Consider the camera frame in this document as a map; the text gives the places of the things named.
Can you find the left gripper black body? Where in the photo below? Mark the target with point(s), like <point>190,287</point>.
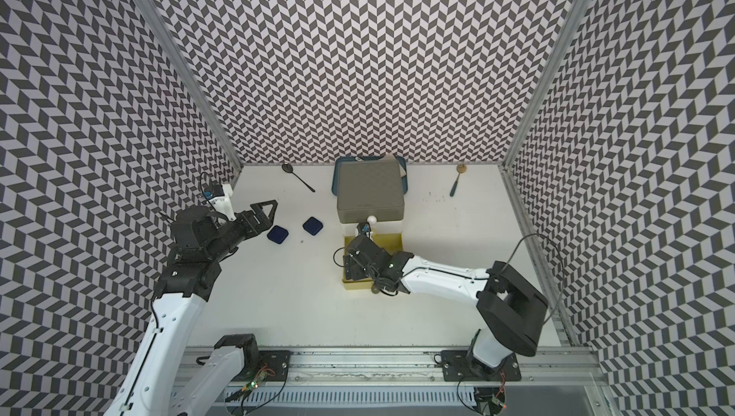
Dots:
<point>230,233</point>

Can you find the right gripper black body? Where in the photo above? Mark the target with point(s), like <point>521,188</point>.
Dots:
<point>357,272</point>

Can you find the navy brooch box one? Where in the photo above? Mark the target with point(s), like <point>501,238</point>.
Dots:
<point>277,235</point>

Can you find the yellow bottom drawer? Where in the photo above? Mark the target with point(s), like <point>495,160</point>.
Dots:
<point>390,242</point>

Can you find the navy brooch box two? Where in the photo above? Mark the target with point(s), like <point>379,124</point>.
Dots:
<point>313,226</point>

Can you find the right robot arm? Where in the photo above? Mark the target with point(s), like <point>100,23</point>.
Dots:
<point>513,310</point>

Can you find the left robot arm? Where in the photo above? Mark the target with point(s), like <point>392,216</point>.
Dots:
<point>180,295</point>

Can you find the three-tier drawer cabinet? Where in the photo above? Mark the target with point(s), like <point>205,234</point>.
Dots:
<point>371,191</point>

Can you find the black spoon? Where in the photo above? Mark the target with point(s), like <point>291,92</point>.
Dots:
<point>289,169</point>

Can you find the blue tray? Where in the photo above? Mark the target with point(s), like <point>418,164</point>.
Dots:
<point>340,161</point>

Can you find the gold spoon teal handle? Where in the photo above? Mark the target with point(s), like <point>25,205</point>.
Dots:
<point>460,170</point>

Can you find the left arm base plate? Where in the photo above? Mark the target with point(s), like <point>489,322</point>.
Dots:
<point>275,364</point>

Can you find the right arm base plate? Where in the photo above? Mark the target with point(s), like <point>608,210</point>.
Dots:
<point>457,365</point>

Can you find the front aluminium rail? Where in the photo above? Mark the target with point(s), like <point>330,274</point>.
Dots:
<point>556,381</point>

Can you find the aluminium corner post left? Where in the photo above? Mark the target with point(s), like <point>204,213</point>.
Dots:
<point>162,34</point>

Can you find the aluminium corner post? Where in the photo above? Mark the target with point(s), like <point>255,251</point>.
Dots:
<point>162,34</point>
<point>562,45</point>

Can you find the aluminium corner post right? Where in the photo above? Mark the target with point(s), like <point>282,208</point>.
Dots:
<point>562,45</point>

